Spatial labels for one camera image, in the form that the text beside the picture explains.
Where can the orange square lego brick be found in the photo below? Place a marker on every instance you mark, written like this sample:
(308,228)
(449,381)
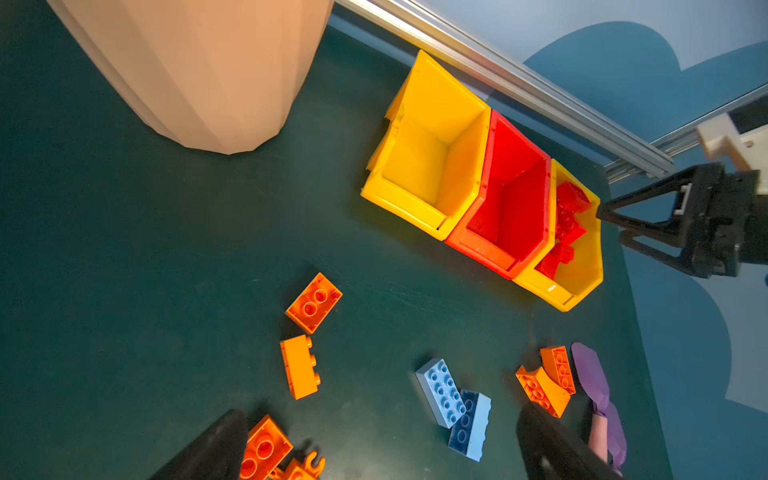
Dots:
(313,305)

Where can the orange lego brick centre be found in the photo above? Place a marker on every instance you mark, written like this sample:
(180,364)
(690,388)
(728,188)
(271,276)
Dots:
(266,447)

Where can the aluminium right post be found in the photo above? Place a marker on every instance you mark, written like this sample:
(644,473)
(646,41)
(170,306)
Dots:
(748,112)

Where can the red middle bin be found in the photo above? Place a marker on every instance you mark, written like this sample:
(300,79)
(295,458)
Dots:
(509,223)

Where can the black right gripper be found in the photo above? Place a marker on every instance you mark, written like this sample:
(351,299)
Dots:
(735,223)

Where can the long orange lego piece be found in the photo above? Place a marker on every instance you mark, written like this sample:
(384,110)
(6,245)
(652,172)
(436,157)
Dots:
(310,469)

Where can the yellow bin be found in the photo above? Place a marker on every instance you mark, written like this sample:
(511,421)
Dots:
(576,280)
(427,168)

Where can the peach flower pot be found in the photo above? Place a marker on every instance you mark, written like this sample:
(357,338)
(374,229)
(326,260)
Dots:
(218,76)

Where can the light blue lego brick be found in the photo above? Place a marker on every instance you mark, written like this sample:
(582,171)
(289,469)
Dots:
(441,392)

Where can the aluminium back rail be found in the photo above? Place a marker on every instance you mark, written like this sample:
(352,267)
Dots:
(425,29)

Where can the red lego brick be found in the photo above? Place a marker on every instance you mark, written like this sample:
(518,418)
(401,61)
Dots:
(572,199)
(560,254)
(568,228)

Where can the orange lego brick right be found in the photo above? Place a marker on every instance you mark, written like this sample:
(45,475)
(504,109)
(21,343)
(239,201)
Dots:
(556,364)

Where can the orange slope lego brick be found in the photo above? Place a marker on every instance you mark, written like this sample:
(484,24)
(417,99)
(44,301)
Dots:
(543,391)

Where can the right yellow bin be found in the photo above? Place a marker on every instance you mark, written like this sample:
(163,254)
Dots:
(576,280)

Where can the blue lego brick upright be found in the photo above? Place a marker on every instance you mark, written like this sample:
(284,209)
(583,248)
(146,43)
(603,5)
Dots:
(467,436)

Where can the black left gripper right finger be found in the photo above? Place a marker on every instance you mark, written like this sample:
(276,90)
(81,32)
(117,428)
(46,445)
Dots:
(551,451)

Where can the left yellow bin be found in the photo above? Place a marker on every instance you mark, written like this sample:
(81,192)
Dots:
(427,168)

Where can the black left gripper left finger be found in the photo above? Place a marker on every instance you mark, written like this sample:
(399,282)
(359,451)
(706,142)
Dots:
(217,453)

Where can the small orange lego brick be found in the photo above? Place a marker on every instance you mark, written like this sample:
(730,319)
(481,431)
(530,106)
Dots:
(299,366)

